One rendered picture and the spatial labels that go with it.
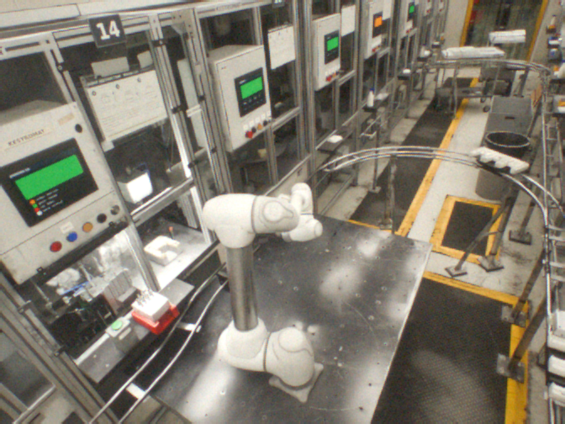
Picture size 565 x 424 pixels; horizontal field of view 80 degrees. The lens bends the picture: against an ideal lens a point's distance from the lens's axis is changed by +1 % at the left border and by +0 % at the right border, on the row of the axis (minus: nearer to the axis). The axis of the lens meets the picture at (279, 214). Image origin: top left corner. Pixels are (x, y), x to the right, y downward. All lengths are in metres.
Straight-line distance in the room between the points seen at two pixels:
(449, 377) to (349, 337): 0.94
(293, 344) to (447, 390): 1.30
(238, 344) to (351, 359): 0.54
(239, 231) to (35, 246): 0.66
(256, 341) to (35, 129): 1.04
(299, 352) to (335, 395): 0.29
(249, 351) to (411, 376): 1.29
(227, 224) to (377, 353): 0.94
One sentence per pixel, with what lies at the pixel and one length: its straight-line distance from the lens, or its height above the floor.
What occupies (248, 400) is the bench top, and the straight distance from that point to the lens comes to 1.60.
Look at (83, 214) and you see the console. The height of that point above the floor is 1.47.
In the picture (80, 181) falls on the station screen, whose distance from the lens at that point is 1.34.
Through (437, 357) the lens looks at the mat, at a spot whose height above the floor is 0.01.
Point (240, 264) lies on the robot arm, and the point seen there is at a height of 1.27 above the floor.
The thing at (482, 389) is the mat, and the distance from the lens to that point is 2.53.
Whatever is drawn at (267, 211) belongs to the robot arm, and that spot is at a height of 1.50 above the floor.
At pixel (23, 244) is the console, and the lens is 1.34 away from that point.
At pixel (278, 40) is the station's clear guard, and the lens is 2.27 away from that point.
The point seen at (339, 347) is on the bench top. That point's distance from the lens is 1.70.
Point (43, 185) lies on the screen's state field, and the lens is 1.29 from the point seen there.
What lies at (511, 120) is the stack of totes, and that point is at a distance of 4.57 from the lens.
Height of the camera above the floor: 2.10
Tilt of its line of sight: 35 degrees down
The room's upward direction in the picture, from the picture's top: 7 degrees counter-clockwise
